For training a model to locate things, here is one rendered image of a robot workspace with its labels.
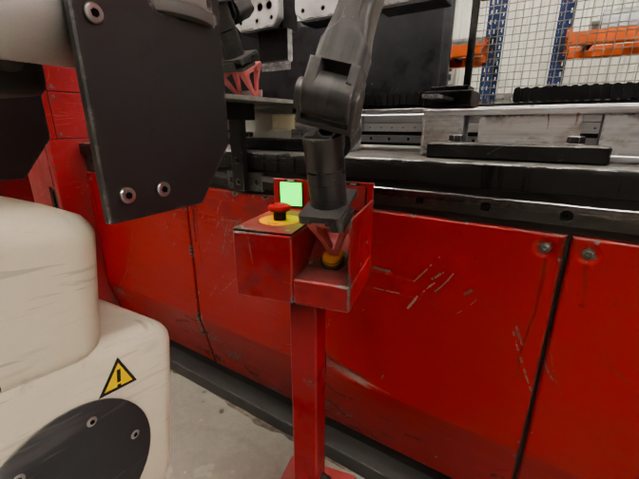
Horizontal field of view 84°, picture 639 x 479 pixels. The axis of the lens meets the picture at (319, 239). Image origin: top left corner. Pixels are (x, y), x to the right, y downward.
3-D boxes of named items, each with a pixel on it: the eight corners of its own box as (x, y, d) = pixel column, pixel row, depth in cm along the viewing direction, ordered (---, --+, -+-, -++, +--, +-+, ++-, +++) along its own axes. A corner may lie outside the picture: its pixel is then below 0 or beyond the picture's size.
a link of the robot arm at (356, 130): (294, 77, 45) (358, 92, 43) (326, 64, 54) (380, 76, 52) (287, 164, 52) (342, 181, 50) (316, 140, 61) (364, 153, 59)
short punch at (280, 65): (260, 71, 99) (258, 32, 96) (264, 72, 101) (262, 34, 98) (288, 68, 94) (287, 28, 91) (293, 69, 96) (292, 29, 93)
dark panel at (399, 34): (218, 132, 184) (210, 37, 171) (221, 132, 186) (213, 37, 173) (440, 136, 126) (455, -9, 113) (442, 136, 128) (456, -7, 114)
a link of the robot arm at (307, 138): (294, 132, 48) (334, 133, 46) (313, 119, 53) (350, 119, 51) (300, 181, 52) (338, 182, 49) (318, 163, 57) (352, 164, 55)
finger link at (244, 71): (249, 91, 94) (236, 53, 88) (271, 90, 90) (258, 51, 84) (234, 104, 90) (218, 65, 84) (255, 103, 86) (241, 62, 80)
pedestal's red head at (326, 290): (236, 295, 62) (228, 191, 56) (277, 262, 76) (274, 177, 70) (349, 314, 55) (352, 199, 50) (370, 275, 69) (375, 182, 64)
